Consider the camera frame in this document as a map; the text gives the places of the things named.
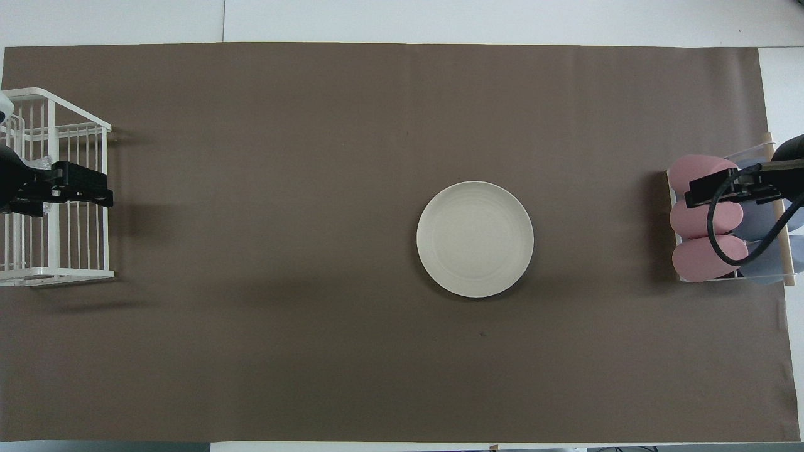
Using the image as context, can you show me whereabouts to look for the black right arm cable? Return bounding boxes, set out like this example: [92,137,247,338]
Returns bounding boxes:
[707,164,804,266]

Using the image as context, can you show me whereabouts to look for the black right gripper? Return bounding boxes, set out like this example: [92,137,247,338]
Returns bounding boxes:
[685,134,804,210]

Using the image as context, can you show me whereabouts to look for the pink plastic cup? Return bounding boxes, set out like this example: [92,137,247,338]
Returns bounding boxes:
[672,235,749,283]
[668,155,739,193]
[670,200,744,240]

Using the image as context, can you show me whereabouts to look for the brown table mat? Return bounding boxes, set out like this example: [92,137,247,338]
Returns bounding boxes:
[0,42,801,443]

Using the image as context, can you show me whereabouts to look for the white wire dish rack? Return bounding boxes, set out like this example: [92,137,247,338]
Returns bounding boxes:
[0,87,116,288]

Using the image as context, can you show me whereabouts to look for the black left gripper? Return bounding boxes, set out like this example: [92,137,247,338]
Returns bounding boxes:
[0,144,115,218]

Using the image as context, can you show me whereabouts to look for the white cup rack wooden bar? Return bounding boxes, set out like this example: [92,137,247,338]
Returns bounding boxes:
[666,132,798,287]

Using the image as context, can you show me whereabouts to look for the blue plastic cup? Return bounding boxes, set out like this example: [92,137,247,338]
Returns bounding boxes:
[734,156,780,173]

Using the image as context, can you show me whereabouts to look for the cream round plate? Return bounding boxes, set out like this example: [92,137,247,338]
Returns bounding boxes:
[416,181,535,298]

